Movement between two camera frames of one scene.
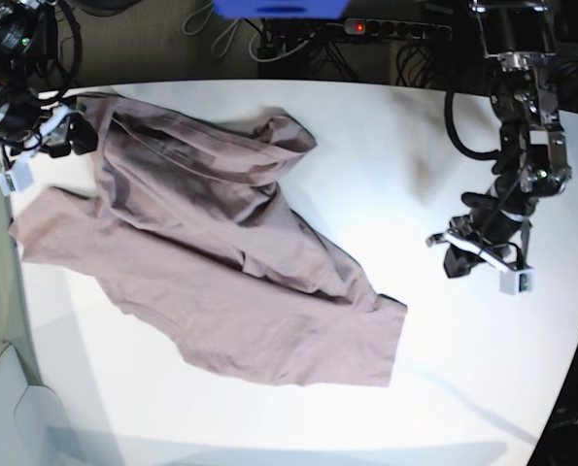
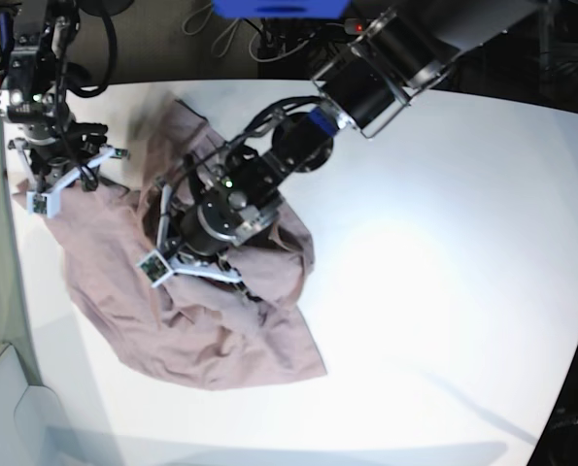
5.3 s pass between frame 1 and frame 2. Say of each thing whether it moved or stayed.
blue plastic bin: stayed
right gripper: moved
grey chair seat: stayed
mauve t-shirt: moved
